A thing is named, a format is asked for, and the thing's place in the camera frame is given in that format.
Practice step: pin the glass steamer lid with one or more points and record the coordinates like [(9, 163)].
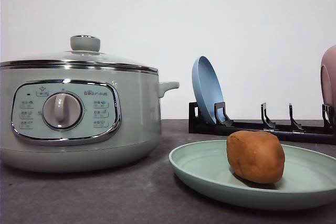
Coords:
[(84, 55)]

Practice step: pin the pink plate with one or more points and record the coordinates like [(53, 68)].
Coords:
[(328, 80)]

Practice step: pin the blue plate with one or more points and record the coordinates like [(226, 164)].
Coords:
[(207, 88)]

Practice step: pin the brown potato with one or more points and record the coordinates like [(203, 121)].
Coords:
[(256, 156)]

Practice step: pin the green electric steamer pot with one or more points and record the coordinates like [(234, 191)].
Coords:
[(79, 118)]

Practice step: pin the black plate rack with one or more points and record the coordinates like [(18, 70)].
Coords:
[(223, 125)]

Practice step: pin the green plate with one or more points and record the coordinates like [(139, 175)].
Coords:
[(202, 171)]

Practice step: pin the grey table mat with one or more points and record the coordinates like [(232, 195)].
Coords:
[(148, 192)]

